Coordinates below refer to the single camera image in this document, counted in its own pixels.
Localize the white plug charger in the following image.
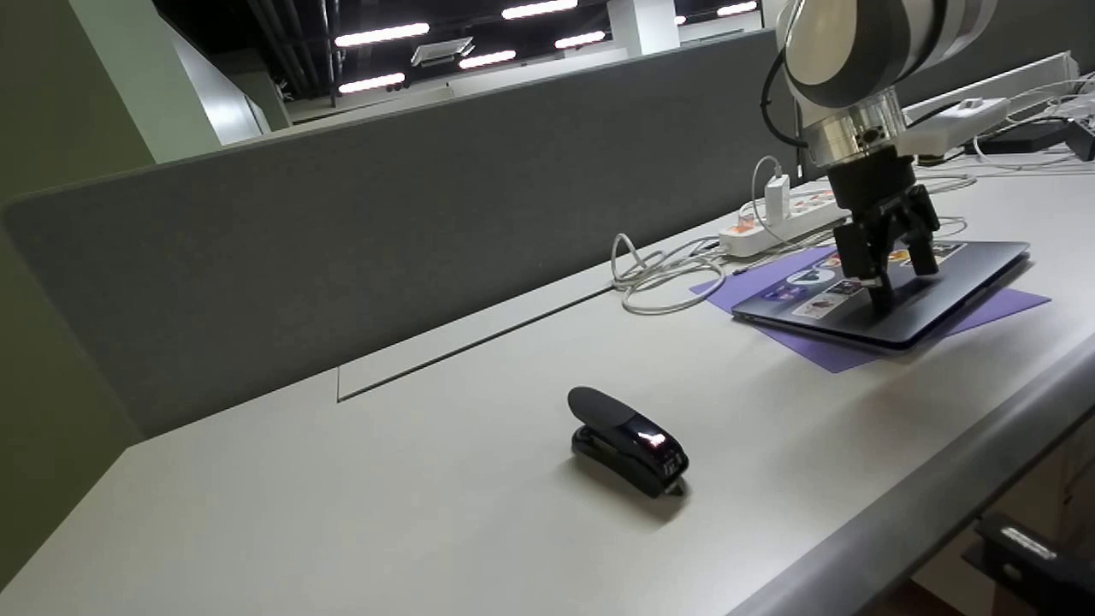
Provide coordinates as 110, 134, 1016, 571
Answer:
763, 174, 792, 226

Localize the coil of white cable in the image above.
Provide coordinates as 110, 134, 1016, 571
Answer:
609, 232, 730, 317

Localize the white cable duct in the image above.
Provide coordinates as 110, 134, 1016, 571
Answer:
901, 51, 1081, 126

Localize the black clamp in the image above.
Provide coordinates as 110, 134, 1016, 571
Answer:
962, 511, 1095, 616

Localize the white power strip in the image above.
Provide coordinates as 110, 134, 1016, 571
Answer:
718, 189, 853, 259

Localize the ceiling air vent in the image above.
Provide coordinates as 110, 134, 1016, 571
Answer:
410, 36, 476, 68

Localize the dark laptop with stickers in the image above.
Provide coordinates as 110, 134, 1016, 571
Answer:
731, 240, 1032, 352

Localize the black stapler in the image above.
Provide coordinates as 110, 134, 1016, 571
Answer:
566, 386, 690, 500

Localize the grey divider panel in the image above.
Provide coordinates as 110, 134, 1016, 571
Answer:
0, 29, 802, 439

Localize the tangle of white cables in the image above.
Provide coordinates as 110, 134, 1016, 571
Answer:
917, 72, 1095, 196

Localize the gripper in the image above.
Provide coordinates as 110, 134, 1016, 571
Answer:
825, 146, 942, 314

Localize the black flat box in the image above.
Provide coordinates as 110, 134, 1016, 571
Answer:
965, 118, 1095, 162

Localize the purple paper sheet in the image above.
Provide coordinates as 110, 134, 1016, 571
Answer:
689, 244, 1052, 374

